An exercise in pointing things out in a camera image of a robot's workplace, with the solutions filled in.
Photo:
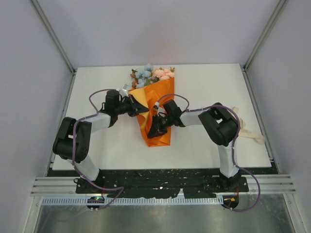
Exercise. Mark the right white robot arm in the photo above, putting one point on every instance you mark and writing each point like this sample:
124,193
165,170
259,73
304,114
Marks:
221,126

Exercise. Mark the fake flower bouquet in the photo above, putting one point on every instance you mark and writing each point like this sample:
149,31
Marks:
143,77

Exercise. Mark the aluminium frame post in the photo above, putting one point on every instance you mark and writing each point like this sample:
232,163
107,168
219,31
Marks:
48,27
272,20

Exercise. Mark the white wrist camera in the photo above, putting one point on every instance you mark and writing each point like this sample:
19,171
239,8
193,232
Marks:
159,110
124,90

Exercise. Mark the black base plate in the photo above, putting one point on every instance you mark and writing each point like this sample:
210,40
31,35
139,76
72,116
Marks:
156,183

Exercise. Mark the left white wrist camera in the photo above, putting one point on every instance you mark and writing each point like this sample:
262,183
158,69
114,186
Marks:
124,90

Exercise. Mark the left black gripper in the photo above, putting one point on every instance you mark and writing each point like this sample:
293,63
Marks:
136,108

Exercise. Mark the right aluminium frame post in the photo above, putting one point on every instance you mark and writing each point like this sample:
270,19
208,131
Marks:
272,20

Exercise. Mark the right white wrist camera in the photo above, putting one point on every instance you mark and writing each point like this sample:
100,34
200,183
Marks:
159,110

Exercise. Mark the orange wrapping paper sheet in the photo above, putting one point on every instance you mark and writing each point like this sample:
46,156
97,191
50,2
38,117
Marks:
148,96

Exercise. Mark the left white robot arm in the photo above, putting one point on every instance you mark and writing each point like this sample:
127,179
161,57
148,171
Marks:
73,137

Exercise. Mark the cream ribbon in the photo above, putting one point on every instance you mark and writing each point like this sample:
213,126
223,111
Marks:
257,137

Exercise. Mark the left aluminium frame post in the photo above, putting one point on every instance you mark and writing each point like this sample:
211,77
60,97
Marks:
48,27

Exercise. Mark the white slotted cable duct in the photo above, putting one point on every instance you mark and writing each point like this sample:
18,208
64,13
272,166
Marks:
96,200

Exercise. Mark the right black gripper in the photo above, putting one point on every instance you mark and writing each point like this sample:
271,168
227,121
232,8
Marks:
157,129

